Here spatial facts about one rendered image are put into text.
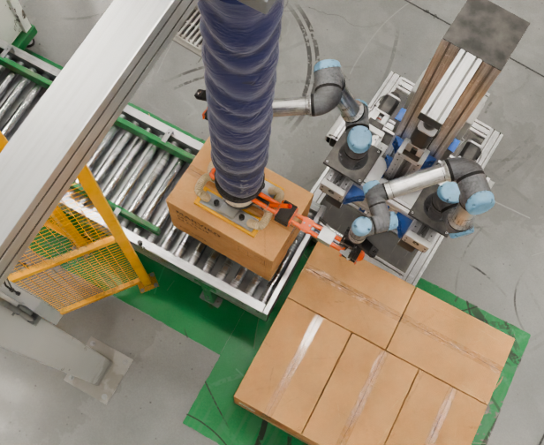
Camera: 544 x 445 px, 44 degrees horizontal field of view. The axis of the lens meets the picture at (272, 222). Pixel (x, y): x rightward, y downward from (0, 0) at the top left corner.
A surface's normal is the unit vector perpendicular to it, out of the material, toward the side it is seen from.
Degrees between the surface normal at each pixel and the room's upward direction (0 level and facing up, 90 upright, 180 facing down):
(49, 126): 0
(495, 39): 0
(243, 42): 78
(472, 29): 0
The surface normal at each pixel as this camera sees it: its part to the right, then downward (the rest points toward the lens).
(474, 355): 0.04, -0.31
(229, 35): -0.12, 0.85
